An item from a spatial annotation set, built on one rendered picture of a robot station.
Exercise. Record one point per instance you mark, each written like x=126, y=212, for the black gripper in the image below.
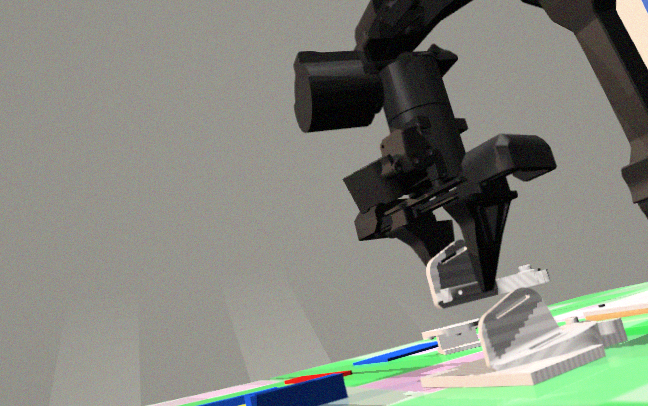
x=479, y=203

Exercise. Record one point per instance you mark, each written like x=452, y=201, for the blue rectangular block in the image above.
x=312, y=392

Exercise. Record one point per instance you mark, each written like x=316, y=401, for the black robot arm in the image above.
x=345, y=89

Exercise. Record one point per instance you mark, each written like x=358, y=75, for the blue long bar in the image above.
x=234, y=401

